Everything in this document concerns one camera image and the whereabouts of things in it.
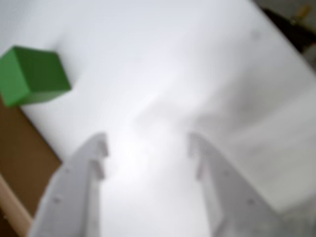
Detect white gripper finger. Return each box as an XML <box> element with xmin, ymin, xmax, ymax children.
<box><xmin>187</xmin><ymin>132</ymin><xmax>292</xmax><ymax>237</ymax></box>
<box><xmin>27</xmin><ymin>132</ymin><xmax>109</xmax><ymax>237</ymax></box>

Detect green cube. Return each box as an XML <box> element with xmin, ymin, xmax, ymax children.
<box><xmin>0</xmin><ymin>45</ymin><xmax>72</xmax><ymax>108</ymax></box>

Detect brown cardboard box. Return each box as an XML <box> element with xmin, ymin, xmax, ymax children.
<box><xmin>0</xmin><ymin>98</ymin><xmax>62</xmax><ymax>237</ymax></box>

